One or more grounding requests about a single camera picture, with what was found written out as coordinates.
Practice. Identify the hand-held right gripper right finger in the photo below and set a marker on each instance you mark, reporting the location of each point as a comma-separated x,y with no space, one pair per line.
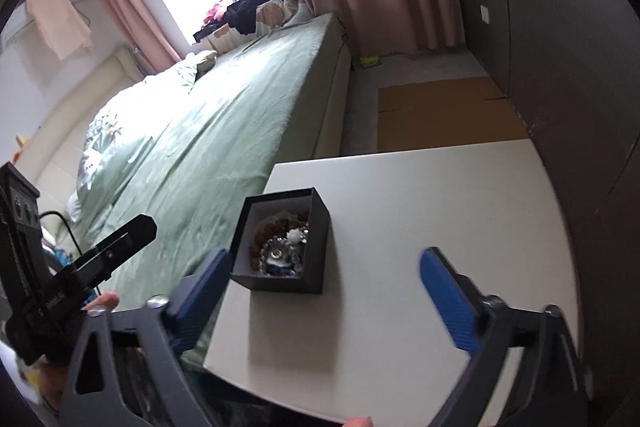
445,292

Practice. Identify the black jewelry box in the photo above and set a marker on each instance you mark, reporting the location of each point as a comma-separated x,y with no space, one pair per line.
280,282

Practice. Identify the dark grey wardrobe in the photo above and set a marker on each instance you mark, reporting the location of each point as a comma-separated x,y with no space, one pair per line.
550,32

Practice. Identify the flat brown cardboard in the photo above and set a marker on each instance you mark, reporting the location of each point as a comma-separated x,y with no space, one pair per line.
440,117

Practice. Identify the green bed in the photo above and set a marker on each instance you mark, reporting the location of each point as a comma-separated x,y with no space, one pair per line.
225,107

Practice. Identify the hanging pink towel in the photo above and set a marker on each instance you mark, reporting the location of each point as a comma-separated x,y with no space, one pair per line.
57,22

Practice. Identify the white flower hair clip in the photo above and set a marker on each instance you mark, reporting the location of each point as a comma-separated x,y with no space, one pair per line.
295,235

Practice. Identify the narrow pink curtain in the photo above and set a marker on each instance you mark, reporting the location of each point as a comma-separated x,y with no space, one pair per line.
130,7

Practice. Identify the white wall plate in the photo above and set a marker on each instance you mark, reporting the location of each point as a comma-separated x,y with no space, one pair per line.
484,14

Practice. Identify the white bed base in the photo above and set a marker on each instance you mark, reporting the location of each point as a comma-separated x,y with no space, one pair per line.
332,97

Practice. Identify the cream bed headboard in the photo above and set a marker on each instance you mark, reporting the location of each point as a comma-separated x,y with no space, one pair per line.
75,107

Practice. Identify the person's right hand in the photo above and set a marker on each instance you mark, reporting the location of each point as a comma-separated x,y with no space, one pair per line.
361,422

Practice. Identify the small green floor object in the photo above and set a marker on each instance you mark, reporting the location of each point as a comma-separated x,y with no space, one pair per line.
370,61

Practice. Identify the cream printed pillow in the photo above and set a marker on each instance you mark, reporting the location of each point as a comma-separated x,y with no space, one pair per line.
272,14

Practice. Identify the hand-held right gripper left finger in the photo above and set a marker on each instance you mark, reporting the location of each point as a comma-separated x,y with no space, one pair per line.
200,297

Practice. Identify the person's left hand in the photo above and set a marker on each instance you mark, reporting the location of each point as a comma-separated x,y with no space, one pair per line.
102,302

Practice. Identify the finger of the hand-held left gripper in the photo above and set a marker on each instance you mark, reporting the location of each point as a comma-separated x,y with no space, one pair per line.
125,242

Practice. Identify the pile of dark clothes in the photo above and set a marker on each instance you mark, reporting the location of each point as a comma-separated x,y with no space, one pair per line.
245,12

